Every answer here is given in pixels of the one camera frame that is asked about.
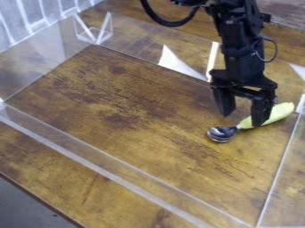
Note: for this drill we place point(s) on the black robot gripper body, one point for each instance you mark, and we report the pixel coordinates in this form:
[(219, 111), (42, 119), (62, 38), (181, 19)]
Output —
[(242, 76)]

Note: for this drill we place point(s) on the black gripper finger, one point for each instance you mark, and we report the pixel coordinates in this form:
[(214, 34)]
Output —
[(224, 100), (260, 108)]

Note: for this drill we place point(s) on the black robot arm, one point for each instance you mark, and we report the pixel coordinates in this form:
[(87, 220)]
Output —
[(239, 21)]

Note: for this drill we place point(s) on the green handled metal spoon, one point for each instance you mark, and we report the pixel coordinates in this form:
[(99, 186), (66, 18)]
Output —
[(223, 134)]

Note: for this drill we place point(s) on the black bar in background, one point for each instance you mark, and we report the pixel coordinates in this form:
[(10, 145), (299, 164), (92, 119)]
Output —
[(266, 17)]

